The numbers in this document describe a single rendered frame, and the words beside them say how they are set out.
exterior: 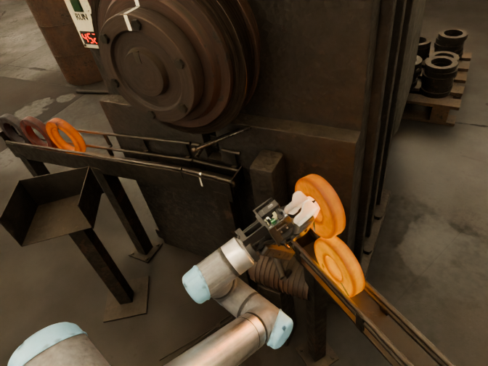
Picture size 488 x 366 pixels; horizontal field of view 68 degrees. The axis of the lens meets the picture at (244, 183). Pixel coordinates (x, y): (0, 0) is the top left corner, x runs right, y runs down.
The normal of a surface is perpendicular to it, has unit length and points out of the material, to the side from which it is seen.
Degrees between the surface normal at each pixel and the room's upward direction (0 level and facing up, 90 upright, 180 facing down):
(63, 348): 23
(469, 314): 0
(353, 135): 0
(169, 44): 90
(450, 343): 0
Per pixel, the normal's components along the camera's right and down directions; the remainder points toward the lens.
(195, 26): 0.37, 0.07
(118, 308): -0.14, -0.73
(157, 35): -0.45, 0.65
